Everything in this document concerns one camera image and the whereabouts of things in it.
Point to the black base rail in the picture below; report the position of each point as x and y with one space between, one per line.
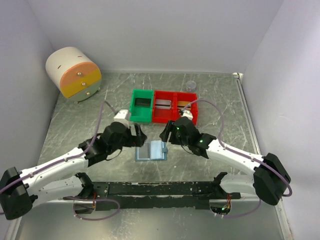
149 195

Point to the green plastic bin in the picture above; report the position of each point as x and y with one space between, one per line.
141 114

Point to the red plastic bin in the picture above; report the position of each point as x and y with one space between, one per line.
190 97
164 115

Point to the aluminium frame rail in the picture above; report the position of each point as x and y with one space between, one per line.
252 130

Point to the small clear plastic cup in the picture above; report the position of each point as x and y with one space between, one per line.
190 86

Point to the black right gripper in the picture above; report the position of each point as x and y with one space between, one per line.
170 127

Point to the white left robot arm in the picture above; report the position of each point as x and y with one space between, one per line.
62 177

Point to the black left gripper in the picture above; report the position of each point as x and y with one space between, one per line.
135 140

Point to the silver credit card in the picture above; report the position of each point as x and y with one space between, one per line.
163 104

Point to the round pastel drawer cabinet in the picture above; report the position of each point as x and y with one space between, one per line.
75 75

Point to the blue card holder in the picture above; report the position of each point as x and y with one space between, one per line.
158 151

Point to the gold credit card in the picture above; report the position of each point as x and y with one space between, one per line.
182 104

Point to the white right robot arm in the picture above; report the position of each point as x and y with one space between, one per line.
218 150

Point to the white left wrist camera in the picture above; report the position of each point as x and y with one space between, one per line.
123 117

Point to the black credit card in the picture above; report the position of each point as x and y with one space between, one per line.
143 102

